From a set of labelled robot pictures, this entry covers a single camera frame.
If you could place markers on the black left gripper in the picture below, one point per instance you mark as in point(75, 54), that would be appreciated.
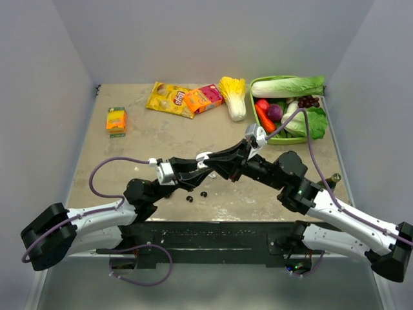
point(185, 174)

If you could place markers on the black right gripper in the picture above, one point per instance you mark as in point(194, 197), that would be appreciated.
point(226, 161)

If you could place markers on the white earbud charging case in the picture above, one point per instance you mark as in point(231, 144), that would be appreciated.
point(200, 160)

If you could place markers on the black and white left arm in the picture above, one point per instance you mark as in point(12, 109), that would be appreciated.
point(58, 232)

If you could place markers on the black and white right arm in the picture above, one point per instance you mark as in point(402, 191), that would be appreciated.
point(386, 246)

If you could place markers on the green plastic basket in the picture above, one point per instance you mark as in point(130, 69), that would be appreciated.
point(282, 137)

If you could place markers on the orange red pepper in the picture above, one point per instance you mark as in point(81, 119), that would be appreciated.
point(266, 123)

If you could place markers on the red apple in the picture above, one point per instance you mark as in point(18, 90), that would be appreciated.
point(263, 104)

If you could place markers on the purple red onion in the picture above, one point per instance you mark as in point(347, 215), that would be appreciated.
point(274, 113)

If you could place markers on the orange pink snack box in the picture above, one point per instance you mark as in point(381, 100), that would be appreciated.
point(203, 99)

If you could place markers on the yellow white napa cabbage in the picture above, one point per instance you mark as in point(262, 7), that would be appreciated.
point(233, 91)

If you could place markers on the yellow chips bag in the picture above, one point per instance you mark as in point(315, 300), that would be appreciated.
point(169, 98)

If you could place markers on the orange yellow sponge pack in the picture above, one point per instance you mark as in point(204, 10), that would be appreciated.
point(116, 121)

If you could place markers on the long green white cabbage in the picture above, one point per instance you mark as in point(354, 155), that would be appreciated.
point(287, 86)

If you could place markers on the green leafy bok choy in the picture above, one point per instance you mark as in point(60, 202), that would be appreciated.
point(317, 121)

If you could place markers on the purple grapes bunch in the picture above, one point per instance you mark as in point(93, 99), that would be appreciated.
point(308, 102)

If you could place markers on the green glass bottle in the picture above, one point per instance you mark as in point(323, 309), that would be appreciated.
point(331, 181)

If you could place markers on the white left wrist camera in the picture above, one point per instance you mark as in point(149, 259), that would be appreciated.
point(164, 171)

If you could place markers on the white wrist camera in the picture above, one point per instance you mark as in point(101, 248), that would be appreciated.
point(164, 171)
point(256, 139)

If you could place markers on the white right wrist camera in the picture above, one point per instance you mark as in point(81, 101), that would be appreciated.
point(256, 139)

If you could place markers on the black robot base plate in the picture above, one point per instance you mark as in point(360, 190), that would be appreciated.
point(272, 244)

